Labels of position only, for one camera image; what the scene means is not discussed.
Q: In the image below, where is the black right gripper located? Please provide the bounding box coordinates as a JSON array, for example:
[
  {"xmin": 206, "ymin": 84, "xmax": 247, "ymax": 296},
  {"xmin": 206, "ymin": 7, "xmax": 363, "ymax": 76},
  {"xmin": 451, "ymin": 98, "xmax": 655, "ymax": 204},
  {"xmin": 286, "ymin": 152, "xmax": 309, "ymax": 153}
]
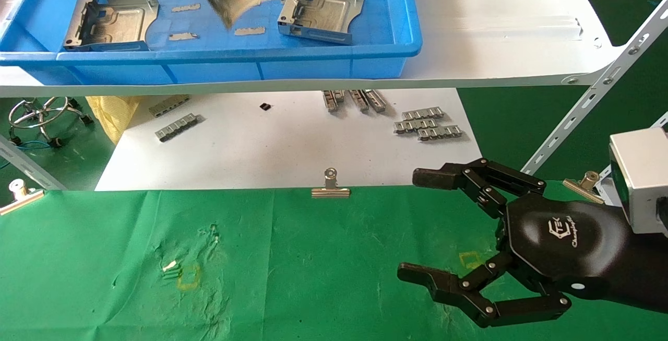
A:
[{"xmin": 397, "ymin": 158, "xmax": 632, "ymax": 328}]

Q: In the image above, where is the grey metal connector strip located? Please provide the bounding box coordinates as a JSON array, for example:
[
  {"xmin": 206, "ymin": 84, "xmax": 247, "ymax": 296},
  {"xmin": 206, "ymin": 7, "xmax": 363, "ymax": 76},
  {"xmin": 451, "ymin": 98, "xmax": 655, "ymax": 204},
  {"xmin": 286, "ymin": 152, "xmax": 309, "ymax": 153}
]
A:
[
  {"xmin": 365, "ymin": 90, "xmax": 388, "ymax": 113},
  {"xmin": 156, "ymin": 113, "xmax": 199, "ymax": 143},
  {"xmin": 323, "ymin": 90, "xmax": 345, "ymax": 113},
  {"xmin": 401, "ymin": 107, "xmax": 446, "ymax": 121},
  {"xmin": 393, "ymin": 118, "xmax": 438, "ymax": 135},
  {"xmin": 417, "ymin": 125, "xmax": 464, "ymax": 142},
  {"xmin": 149, "ymin": 95, "xmax": 192, "ymax": 118},
  {"xmin": 349, "ymin": 90, "xmax": 369, "ymax": 113}
]

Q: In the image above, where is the silver binder clip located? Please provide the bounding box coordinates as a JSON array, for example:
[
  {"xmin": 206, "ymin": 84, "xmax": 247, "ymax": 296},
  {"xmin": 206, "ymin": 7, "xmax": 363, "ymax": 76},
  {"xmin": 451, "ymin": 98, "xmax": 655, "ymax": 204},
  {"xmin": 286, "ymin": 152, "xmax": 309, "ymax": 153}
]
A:
[{"xmin": 312, "ymin": 168, "xmax": 351, "ymax": 199}]

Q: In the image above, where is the green table cloth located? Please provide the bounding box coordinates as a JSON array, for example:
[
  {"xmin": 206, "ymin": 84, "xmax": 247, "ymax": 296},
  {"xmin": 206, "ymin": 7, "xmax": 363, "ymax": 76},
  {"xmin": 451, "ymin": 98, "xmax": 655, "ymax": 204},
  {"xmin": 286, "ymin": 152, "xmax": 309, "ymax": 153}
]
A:
[{"xmin": 0, "ymin": 180, "xmax": 668, "ymax": 341}]

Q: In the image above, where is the brass binder clip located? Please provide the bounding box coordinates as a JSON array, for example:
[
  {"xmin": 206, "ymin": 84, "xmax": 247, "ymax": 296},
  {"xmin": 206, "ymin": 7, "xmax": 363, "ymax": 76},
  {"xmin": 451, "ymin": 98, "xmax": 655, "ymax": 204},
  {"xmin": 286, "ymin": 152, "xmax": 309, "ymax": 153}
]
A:
[
  {"xmin": 0, "ymin": 179, "xmax": 45, "ymax": 216},
  {"xmin": 563, "ymin": 171, "xmax": 606, "ymax": 205}
]

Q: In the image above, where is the yellow plastic bag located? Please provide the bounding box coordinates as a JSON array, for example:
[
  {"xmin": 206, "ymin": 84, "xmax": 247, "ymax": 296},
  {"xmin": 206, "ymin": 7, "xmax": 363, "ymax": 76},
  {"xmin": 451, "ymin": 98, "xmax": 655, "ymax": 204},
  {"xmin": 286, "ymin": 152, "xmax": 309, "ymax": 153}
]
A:
[{"xmin": 86, "ymin": 96, "xmax": 141, "ymax": 146}]

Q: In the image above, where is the blue plastic tray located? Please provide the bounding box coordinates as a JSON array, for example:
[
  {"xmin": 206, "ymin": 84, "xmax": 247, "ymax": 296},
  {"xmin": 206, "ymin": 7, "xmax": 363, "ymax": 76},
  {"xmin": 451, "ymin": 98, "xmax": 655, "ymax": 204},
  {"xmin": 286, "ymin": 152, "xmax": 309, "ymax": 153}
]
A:
[{"xmin": 0, "ymin": 0, "xmax": 423, "ymax": 86}]

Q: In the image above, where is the white flat board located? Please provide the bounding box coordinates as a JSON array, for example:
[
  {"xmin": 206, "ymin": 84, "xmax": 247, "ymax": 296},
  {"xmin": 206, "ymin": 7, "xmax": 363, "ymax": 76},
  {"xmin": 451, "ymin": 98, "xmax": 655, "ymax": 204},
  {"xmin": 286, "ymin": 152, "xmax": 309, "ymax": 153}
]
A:
[{"xmin": 96, "ymin": 89, "xmax": 483, "ymax": 192}]

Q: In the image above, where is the chrome stool base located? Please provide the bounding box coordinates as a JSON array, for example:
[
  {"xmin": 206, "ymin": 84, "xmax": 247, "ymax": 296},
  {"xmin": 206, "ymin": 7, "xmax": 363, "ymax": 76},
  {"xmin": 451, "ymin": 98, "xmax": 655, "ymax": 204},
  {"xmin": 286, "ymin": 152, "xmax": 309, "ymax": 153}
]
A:
[{"xmin": 8, "ymin": 97, "xmax": 96, "ymax": 148}]

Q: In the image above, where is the white shelf board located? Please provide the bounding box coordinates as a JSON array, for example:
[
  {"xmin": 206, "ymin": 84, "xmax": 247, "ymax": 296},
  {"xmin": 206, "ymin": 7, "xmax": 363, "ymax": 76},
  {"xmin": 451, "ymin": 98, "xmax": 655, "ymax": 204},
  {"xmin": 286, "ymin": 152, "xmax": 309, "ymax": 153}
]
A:
[{"xmin": 0, "ymin": 0, "xmax": 624, "ymax": 98}]

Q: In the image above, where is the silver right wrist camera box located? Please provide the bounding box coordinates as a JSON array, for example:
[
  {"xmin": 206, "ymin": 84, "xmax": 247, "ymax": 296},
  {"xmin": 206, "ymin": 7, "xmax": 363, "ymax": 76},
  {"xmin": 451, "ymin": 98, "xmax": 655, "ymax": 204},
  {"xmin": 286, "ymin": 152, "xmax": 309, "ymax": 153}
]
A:
[{"xmin": 608, "ymin": 127, "xmax": 668, "ymax": 234}]

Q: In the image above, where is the teal cable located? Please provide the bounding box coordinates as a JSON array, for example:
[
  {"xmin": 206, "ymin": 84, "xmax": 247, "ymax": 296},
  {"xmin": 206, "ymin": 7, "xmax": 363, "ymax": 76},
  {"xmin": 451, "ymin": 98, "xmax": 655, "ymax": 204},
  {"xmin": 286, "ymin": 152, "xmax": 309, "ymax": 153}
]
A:
[{"xmin": 0, "ymin": 140, "xmax": 54, "ymax": 170}]

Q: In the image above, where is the grey metal frame bar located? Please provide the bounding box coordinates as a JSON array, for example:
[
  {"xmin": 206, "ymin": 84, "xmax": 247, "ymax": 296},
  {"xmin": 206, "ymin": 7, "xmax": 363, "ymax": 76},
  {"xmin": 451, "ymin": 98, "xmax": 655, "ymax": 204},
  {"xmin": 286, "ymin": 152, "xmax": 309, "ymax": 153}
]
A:
[{"xmin": 0, "ymin": 134, "xmax": 67, "ymax": 191}]

